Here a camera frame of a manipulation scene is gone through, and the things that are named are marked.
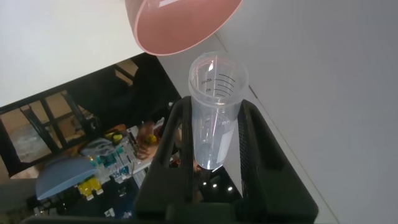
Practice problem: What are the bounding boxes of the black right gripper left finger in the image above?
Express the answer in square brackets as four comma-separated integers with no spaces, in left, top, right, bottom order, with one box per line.
[134,95,196,219]

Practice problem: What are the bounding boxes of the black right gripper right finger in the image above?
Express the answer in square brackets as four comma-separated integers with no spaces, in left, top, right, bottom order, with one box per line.
[237,99,320,224]

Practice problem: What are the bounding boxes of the blue pigment plastic test tube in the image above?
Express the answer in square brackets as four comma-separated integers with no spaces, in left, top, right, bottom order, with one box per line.
[187,50,250,170]

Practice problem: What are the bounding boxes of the yellow plastic block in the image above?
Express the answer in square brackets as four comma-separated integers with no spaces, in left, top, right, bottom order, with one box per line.
[76,176,104,200]

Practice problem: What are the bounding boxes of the blue-grey round dome lid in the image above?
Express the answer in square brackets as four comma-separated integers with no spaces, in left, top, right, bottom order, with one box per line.
[34,155,100,201]

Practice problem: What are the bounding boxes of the pink plastic bowl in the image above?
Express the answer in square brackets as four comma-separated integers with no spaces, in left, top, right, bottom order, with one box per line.
[124,0,244,57]

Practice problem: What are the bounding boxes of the black metal frame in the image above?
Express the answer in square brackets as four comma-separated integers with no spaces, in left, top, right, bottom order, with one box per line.
[0,89,96,177]

